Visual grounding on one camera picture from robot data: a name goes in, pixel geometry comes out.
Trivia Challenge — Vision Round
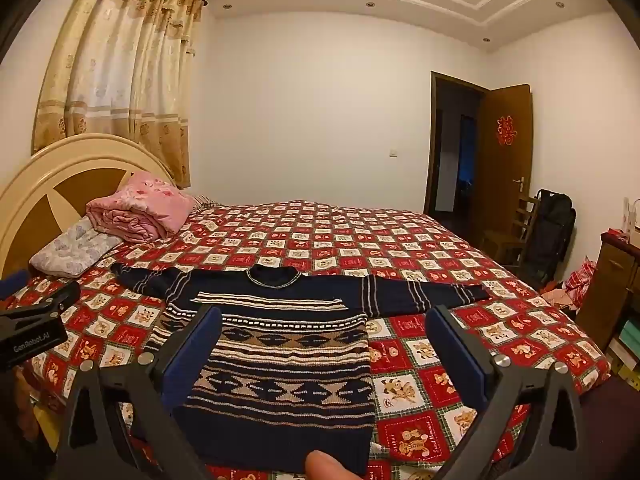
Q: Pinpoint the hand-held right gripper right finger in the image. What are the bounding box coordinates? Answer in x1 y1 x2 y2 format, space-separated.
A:
425 304 586 480

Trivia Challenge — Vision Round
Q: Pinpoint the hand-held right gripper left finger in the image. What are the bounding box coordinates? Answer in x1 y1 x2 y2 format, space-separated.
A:
52 305 223 480

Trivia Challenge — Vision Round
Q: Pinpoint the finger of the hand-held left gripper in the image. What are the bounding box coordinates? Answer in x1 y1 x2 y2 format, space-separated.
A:
0 269 32 302

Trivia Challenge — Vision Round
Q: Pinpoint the navy patterned knit sweater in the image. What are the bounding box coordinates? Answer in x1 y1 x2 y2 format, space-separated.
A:
110 262 493 478

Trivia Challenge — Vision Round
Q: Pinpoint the person's right hand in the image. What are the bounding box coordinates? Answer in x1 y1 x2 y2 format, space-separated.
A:
304 450 364 480

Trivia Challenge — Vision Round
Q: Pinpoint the grey floral pillow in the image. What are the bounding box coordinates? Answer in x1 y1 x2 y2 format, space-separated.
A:
29 217 123 278

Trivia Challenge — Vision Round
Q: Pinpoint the red checkered printed blanket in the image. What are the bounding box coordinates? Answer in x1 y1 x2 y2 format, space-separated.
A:
0 199 613 480

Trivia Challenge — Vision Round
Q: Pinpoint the cream wooden headboard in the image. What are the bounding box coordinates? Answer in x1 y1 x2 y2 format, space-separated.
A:
0 132 176 281

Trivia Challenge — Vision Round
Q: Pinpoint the pink cloth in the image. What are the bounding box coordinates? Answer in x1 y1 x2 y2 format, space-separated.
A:
542 287 571 309

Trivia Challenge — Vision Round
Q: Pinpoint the wooden chair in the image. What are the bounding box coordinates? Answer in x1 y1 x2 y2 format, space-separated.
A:
481 195 541 268

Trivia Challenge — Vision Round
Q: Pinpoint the red plaid cloth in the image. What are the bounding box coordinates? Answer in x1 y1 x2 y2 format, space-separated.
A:
562 256 598 306

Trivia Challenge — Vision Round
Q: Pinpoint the black travel bag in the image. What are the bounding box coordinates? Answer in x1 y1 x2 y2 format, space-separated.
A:
522 189 577 281

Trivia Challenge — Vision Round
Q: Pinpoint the pink folded blanket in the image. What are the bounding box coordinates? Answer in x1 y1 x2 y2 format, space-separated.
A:
86 171 197 245

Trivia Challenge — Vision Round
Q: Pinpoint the stack of cardboard boxes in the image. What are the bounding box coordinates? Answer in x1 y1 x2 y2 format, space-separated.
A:
606 319 640 392

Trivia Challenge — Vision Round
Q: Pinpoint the brown wooden cabinet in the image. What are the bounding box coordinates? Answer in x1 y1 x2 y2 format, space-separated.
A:
575 230 640 356

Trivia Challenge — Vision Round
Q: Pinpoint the brown wooden door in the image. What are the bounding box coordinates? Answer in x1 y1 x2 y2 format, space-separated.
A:
475 83 533 256

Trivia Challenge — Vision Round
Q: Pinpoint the red paper door decoration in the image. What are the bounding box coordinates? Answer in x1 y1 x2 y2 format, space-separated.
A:
496 116 519 147

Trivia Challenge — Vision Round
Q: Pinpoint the beige floral curtain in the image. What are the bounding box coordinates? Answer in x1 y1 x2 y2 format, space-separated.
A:
31 0 207 190

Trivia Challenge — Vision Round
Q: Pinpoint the dark wooden door frame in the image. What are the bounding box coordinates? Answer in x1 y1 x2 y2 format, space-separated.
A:
423 71 490 218

